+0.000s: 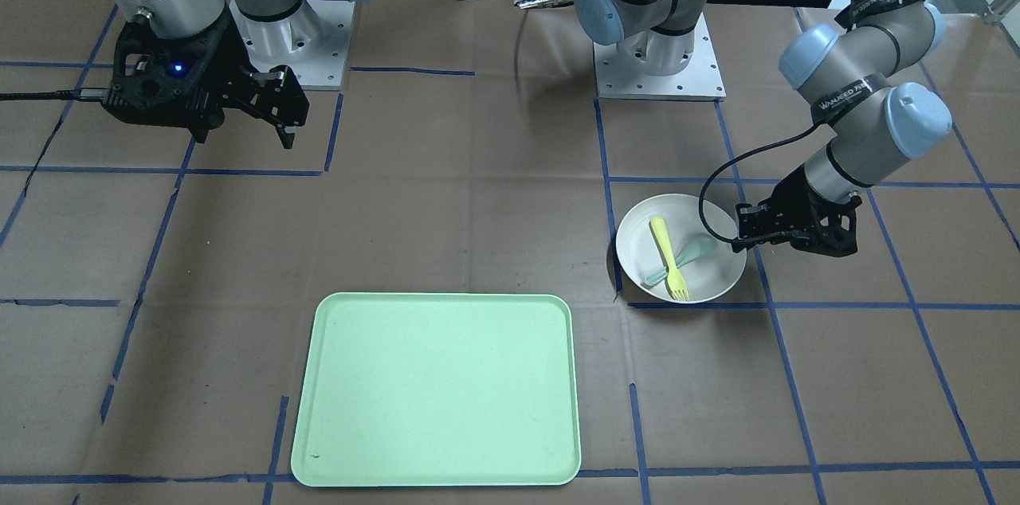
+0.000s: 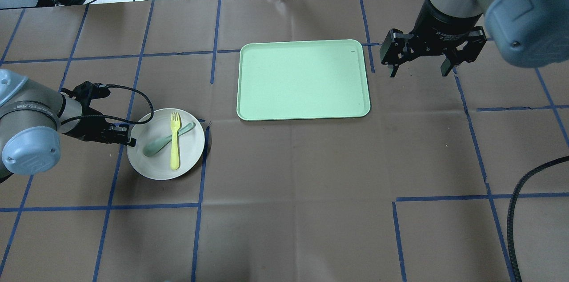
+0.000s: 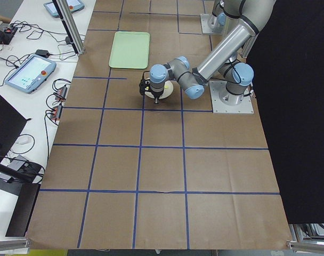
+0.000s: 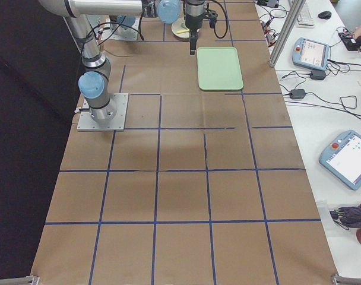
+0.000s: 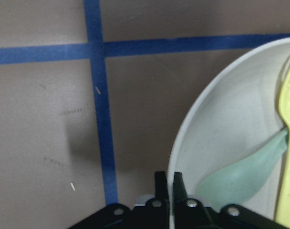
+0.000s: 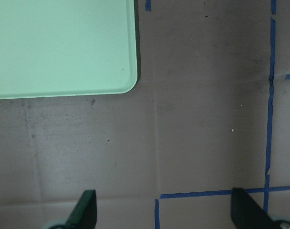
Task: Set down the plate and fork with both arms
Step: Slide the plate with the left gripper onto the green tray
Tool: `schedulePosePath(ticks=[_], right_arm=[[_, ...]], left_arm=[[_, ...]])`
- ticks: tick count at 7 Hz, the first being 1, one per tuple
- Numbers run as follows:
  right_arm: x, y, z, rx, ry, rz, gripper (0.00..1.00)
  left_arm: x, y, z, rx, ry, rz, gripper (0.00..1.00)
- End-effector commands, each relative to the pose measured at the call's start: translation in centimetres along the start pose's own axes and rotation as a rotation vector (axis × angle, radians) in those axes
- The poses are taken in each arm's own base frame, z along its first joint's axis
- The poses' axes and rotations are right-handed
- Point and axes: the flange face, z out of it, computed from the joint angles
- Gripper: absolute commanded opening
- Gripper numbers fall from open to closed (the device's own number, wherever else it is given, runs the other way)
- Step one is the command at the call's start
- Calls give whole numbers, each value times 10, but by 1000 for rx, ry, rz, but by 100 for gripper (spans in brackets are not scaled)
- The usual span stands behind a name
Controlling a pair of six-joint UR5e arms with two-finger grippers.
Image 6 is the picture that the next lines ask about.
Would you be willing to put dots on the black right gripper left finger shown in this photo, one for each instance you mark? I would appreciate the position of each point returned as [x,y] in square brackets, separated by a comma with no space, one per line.
[84,214]

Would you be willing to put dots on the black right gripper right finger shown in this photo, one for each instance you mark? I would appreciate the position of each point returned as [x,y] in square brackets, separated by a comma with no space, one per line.
[247,214]

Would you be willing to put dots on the light green tray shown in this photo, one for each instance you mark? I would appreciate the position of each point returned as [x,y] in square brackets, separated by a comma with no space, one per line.
[54,48]

